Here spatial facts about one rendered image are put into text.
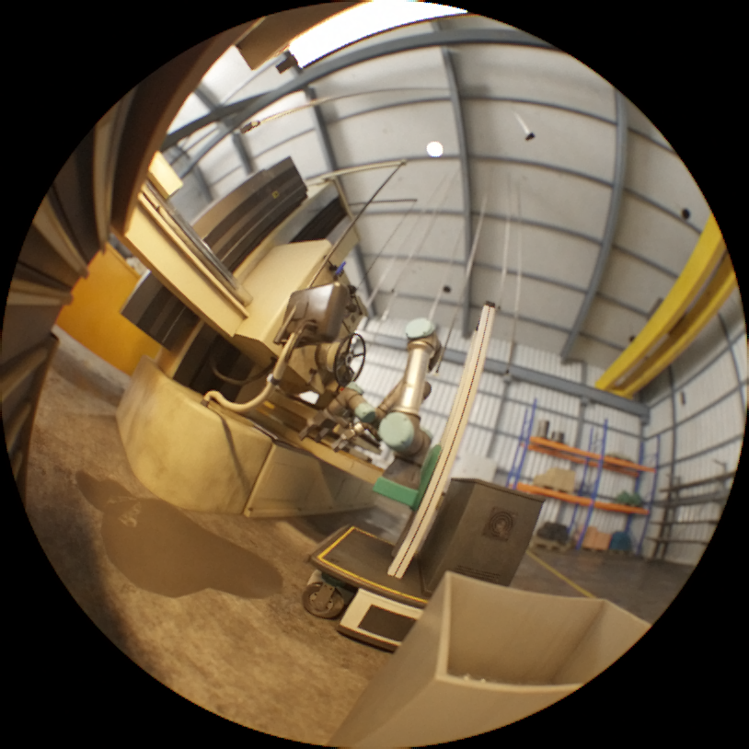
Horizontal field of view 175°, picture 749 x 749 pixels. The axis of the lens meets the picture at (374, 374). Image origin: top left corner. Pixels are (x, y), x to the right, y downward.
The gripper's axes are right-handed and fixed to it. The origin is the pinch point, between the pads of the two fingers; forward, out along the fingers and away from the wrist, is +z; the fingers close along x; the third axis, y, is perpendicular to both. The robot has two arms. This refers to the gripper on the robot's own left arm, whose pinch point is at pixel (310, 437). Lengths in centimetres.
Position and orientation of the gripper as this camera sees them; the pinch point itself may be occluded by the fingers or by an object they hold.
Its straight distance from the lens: 111.2
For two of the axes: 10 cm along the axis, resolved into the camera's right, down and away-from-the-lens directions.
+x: -2.9, -3.2, -9.0
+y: -6.7, -6.1, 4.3
